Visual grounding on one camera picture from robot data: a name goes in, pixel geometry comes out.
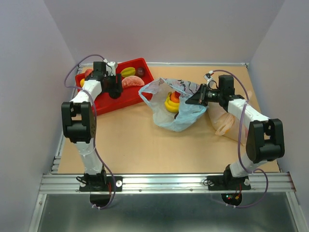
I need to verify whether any yellow banana bunch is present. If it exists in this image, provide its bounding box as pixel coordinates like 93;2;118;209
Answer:
165;95;180;113

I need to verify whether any yellow green starfruit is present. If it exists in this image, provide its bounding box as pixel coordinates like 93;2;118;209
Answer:
120;67;136;78

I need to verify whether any aluminium front rail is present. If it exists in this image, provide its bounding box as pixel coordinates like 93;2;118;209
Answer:
39;173;296;194

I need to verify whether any yellow lemon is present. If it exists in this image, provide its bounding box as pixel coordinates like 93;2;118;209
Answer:
80;78;85;87

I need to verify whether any red apple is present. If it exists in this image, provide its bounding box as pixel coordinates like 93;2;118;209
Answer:
174;91;180;99

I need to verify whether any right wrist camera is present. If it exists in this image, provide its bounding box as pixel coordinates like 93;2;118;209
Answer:
204;71;214;87

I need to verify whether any light blue plastic bag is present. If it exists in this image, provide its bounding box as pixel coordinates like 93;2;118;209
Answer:
139;78;207;132

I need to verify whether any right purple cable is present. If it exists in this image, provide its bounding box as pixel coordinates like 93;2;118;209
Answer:
207;69;268;208

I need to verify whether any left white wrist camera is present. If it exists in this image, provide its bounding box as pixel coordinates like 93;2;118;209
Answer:
106;61;118;76

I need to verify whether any red plastic tray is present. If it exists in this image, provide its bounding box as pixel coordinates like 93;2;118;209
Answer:
74;57;155;116

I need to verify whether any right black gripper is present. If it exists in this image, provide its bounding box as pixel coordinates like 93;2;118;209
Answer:
185;83;223;107

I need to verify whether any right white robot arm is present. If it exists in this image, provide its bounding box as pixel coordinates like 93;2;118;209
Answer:
186;72;285;190

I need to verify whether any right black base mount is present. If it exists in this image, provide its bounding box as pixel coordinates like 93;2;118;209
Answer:
202;175;251;191

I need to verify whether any pink grapefruit slice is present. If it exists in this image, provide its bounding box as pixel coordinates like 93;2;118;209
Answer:
122;75;145;88

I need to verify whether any orange plastic bag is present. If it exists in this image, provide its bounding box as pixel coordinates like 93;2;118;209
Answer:
207;102;239;142

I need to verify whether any peach fruit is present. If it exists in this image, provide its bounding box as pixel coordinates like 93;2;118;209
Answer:
84;69;93;77

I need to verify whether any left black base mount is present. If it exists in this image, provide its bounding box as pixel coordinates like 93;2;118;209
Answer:
76;176;123;192

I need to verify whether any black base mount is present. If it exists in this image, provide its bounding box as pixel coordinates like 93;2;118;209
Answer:
76;176;123;192
202;175;251;191

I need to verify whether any dark purple plum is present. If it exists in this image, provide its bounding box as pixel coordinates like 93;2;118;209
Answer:
135;67;145;78

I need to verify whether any orange mango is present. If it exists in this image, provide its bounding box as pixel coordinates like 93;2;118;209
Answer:
170;92;180;103

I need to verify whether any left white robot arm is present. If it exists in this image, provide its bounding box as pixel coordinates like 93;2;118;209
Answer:
61;60;123;191

